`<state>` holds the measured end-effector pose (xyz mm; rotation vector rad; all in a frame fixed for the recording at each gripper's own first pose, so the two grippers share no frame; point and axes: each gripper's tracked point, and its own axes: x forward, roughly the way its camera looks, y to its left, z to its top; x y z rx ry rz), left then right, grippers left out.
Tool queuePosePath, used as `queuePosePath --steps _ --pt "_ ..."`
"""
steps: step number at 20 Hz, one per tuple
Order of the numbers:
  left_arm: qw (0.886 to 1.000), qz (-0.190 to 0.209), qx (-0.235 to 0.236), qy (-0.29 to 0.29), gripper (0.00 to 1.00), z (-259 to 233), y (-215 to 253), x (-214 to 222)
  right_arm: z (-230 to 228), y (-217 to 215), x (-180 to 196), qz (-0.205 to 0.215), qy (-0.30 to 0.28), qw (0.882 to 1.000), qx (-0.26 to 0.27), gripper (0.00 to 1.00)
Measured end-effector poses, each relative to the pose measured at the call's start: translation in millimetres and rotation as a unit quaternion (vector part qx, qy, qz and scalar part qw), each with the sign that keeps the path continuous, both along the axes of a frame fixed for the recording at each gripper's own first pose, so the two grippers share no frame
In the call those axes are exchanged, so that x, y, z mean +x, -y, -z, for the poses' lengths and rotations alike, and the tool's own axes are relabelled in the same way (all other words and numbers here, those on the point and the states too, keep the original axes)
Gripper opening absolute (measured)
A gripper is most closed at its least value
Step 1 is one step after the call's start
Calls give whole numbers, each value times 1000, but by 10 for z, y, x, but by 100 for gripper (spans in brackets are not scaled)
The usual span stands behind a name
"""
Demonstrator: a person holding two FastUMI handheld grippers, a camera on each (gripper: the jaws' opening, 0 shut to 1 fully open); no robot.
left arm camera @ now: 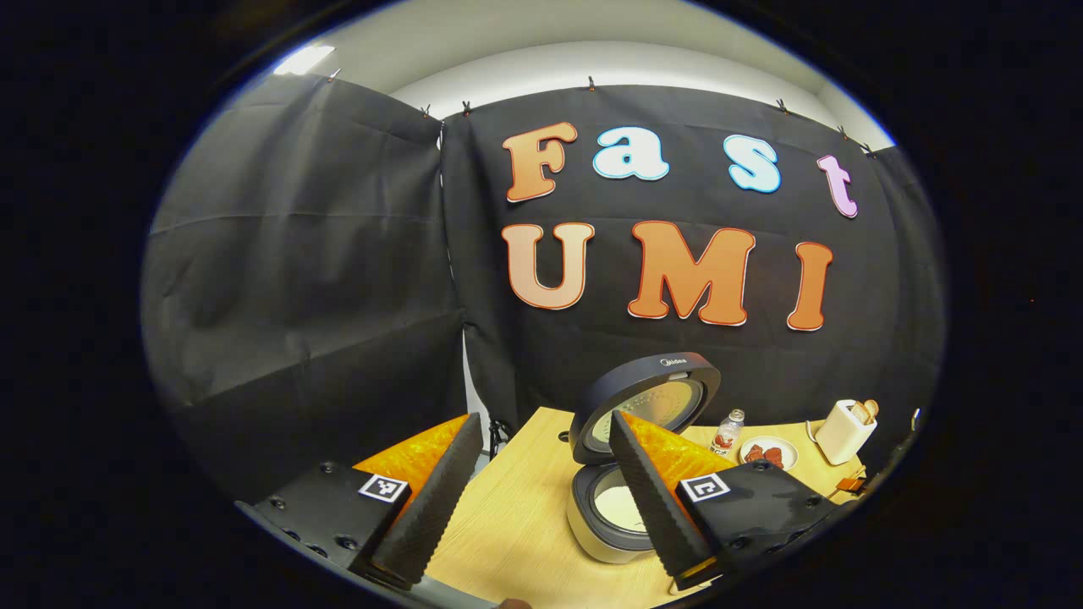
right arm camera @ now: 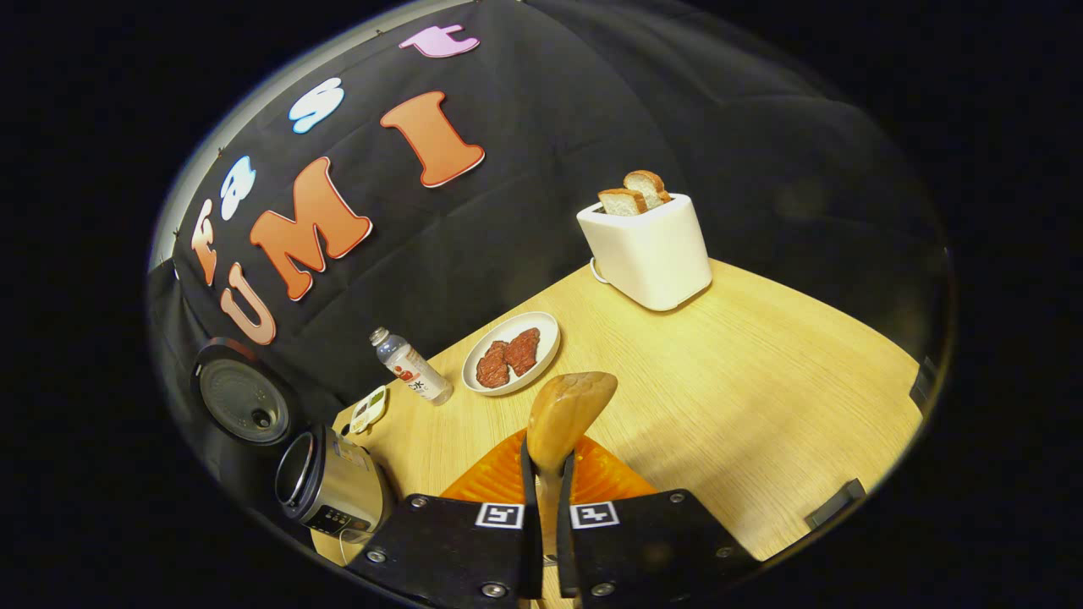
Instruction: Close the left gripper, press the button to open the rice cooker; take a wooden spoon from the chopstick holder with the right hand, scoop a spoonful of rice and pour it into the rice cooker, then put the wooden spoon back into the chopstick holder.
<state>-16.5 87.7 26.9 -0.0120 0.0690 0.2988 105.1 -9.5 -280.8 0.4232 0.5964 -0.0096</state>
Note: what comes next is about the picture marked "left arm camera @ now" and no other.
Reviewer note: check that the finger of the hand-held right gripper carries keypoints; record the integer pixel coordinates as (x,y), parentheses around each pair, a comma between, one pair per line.
(851,485)

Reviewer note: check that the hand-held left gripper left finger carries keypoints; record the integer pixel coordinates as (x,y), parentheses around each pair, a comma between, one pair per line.
(436,507)

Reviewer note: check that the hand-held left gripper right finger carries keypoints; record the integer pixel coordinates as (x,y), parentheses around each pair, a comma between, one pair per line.
(651,507)

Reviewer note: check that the dark grey rice cooker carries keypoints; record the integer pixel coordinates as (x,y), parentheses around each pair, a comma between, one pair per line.
(668,381)

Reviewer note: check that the white toaster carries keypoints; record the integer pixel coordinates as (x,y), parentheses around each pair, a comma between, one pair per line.
(838,436)

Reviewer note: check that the white round plate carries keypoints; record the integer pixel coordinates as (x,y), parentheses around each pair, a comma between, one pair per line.
(788,452)

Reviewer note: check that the toast slice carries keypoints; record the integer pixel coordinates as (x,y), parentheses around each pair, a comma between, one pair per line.
(860,413)
(872,408)

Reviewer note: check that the red meat slice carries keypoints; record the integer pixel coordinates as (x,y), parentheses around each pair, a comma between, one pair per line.
(773,458)
(755,454)

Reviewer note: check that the clear drink bottle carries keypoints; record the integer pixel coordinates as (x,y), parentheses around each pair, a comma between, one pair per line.
(726,436)

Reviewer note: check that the black backdrop cloth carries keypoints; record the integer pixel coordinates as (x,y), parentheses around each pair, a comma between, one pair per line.
(338,254)

